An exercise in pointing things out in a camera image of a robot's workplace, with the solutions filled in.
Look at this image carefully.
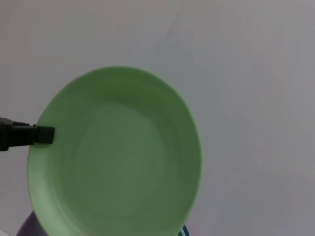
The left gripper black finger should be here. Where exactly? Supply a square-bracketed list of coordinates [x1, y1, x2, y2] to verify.
[0, 117, 56, 152]

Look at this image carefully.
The light green plate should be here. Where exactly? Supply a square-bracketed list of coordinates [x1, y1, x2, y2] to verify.
[26, 65, 203, 236]

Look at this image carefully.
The lilac plate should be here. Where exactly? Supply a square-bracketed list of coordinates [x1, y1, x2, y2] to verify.
[15, 210, 50, 236]

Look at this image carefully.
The blue plate with pale rim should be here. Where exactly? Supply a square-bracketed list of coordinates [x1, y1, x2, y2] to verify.
[177, 224, 190, 236]

